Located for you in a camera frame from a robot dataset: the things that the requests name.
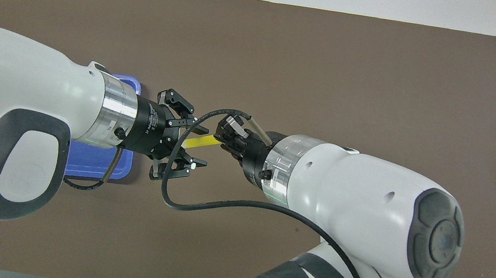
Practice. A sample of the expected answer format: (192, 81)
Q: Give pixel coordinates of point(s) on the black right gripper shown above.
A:
(255, 157)

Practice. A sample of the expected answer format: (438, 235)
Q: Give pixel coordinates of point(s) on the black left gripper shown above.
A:
(152, 128)

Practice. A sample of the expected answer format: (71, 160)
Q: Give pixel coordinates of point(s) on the yellow pen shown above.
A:
(201, 141)

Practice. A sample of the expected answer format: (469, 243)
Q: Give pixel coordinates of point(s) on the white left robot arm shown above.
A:
(17, 87)

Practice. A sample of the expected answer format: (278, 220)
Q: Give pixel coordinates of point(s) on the blue plastic tray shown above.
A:
(94, 161)

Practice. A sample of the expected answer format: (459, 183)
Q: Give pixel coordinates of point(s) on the brown table mat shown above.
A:
(335, 73)

